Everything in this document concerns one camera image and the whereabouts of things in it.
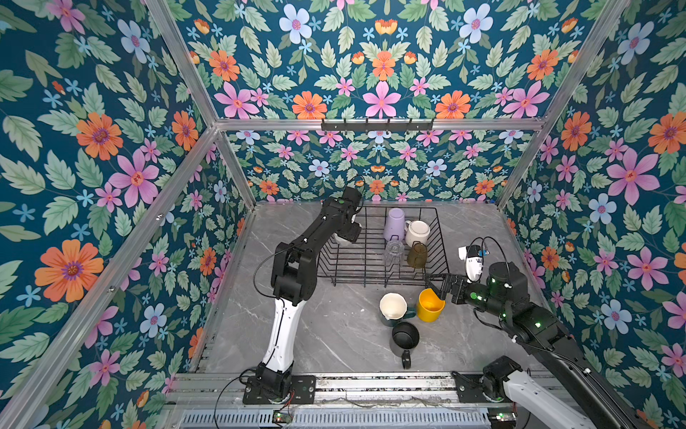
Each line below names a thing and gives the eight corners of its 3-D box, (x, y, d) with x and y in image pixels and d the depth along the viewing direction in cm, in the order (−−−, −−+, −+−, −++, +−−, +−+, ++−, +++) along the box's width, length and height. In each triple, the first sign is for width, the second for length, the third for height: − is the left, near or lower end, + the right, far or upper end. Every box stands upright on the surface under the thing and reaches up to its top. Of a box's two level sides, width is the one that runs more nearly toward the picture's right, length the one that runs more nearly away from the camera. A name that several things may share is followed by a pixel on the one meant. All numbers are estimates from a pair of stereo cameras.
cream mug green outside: (379, 330, 86) (380, 317, 78) (378, 306, 91) (379, 292, 83) (412, 330, 86) (417, 317, 78) (409, 306, 91) (414, 292, 83)
